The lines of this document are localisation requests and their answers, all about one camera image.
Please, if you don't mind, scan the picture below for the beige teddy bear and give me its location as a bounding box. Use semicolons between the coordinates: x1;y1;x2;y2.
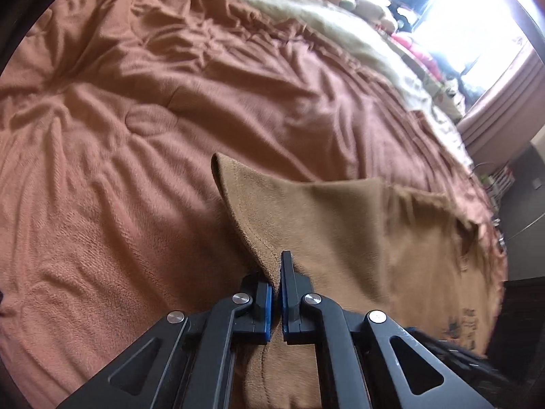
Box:
340;0;398;34

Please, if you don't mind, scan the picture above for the white rack on cabinet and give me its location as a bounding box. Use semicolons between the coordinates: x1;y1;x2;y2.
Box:
471;162;515;211

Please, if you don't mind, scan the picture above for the rust orange bed blanket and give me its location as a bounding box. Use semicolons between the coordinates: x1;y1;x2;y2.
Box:
1;0;494;408

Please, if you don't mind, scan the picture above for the brown printed t-shirt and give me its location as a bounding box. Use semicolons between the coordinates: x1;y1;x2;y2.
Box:
211;151;508;409

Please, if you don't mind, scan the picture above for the beige bed sheet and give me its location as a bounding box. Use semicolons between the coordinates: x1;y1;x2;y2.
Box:
244;0;473;168

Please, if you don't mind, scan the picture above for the right pink curtain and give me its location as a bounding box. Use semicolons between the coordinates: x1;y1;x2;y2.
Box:
457;48;544;170

